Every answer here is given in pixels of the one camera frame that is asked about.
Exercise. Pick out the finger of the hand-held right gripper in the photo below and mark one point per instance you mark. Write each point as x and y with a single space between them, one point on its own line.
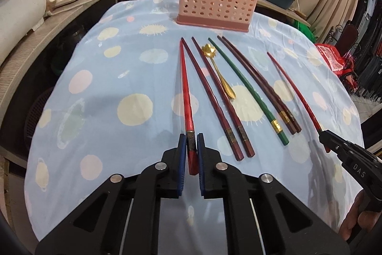
358 173
331 138

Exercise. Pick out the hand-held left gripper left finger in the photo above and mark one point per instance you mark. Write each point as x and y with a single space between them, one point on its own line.
182 159

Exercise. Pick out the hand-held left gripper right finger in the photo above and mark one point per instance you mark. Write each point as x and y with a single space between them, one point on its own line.
200 165

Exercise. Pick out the dark red chopstick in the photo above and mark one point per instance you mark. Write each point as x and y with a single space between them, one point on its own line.
241 132
229 134

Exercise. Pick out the dark brown chopstick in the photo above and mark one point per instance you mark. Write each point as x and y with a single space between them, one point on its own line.
283 115
291 117

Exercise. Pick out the green chopstick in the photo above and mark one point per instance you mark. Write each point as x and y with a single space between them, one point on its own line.
276 126

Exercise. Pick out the gold flower spoon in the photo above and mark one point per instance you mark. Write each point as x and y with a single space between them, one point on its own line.
228 89

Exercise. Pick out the person's right hand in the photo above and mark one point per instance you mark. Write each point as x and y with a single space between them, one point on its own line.
353 222

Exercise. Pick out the red plastic bag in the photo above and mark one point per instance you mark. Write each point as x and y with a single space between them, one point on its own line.
331 60

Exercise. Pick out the hanging dark clothes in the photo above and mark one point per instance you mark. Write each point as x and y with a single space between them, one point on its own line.
368 63

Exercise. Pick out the blue dotted tablecloth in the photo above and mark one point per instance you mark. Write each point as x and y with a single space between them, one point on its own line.
134 63

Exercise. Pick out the green bag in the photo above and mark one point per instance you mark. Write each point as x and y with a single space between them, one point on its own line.
306 31

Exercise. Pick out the curved wooden counter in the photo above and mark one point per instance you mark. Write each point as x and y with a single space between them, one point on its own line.
32 49

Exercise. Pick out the white plastic tub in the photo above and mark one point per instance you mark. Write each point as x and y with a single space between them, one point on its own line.
18 10

